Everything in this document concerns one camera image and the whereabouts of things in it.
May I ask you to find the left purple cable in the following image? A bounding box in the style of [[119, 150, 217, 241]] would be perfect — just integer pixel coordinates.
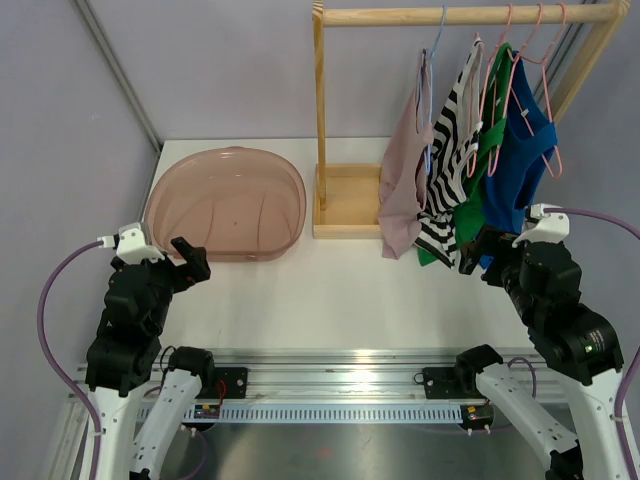
[[37, 240, 107, 480]]

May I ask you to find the white slotted cable duct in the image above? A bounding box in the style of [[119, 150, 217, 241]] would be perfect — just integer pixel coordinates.
[[134, 403, 464, 425]]

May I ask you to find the aluminium rail frame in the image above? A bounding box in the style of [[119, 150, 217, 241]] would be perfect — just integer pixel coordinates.
[[67, 347, 611, 404]]

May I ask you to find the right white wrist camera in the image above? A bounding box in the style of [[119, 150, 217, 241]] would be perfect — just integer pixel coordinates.
[[512, 203, 570, 248]]

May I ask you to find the light blue wire hanger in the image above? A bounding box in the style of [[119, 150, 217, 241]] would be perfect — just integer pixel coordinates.
[[416, 5, 447, 175]]

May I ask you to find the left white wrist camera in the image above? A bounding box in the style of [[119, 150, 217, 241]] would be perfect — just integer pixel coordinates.
[[97, 222, 166, 265]]

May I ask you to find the pink hanger under striped top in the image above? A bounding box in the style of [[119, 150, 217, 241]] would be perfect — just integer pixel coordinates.
[[465, 4, 516, 179]]

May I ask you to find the wooden clothes rack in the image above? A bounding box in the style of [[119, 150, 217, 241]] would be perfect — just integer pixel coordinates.
[[312, 1, 631, 239]]

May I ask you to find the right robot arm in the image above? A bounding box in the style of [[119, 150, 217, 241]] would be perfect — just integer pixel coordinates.
[[414, 227, 639, 479]]

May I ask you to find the pink plastic basin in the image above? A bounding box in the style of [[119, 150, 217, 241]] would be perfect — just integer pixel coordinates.
[[144, 146, 306, 262]]

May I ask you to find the pink hanger under blue top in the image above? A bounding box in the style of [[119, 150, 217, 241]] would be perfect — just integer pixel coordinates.
[[517, 2, 567, 179]]

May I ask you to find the green tank top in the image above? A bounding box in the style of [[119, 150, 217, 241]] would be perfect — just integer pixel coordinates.
[[417, 42, 515, 267]]

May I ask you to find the black white striped tank top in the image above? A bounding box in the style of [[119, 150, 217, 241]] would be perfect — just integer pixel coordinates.
[[414, 36, 484, 268]]

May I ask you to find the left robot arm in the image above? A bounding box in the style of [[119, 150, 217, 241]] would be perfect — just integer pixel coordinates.
[[81, 234, 248, 479]]

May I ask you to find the left corner aluminium post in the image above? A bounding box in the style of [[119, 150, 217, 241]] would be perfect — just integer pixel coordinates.
[[73, 0, 163, 156]]

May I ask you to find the blue tank top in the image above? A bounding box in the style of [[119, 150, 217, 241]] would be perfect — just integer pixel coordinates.
[[481, 62, 558, 234]]

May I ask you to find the pink hanger under green top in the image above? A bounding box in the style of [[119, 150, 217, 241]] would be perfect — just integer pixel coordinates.
[[481, 3, 544, 177]]

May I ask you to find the pink tank top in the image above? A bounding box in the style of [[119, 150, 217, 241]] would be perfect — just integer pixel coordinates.
[[378, 49, 434, 260]]

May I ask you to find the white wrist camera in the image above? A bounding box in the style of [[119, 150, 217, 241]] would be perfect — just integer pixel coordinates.
[[97, 222, 166, 265], [512, 203, 570, 248]]

